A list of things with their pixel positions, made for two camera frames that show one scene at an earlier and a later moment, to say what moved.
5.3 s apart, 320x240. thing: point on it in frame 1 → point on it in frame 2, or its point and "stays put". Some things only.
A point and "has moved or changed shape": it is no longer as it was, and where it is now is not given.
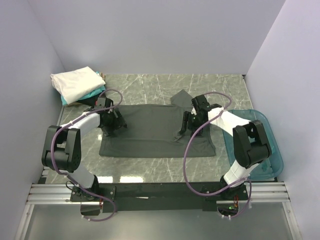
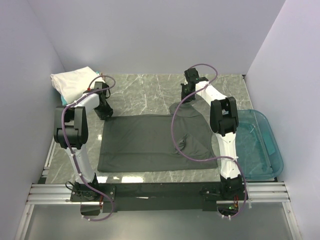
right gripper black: (187, 117) → (183, 86)
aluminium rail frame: (269, 193) stays put
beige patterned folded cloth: (102, 75) stays put
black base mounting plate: (112, 196) stays put
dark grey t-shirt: (153, 131) has moved or changed shape
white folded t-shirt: (73, 83) stays put
